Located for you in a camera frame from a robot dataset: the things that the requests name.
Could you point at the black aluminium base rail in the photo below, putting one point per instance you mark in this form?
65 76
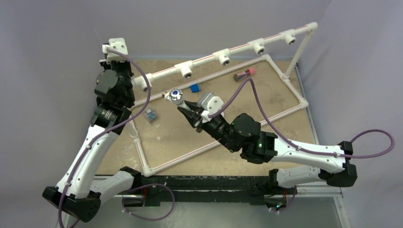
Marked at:
254 190

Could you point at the clear box with blue contents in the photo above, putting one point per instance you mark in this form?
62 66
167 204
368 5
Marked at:
150 115

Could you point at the blue rectangular block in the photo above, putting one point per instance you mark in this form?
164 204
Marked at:
195 88

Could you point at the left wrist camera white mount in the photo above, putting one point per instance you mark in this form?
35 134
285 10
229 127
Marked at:
114 45

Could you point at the colourful tube with pink cap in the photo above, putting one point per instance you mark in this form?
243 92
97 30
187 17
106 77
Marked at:
246 73

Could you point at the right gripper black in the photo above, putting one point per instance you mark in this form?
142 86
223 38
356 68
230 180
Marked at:
192 116

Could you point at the white plastic water faucet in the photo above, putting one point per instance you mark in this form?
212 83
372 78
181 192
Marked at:
174 96

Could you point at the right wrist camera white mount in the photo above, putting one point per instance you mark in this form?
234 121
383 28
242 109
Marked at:
210 104

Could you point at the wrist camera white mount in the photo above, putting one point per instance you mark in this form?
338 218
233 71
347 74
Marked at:
210 104
114 45

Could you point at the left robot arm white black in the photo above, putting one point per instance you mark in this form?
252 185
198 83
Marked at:
75 193

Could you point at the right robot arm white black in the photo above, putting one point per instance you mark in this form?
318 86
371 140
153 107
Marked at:
328 164

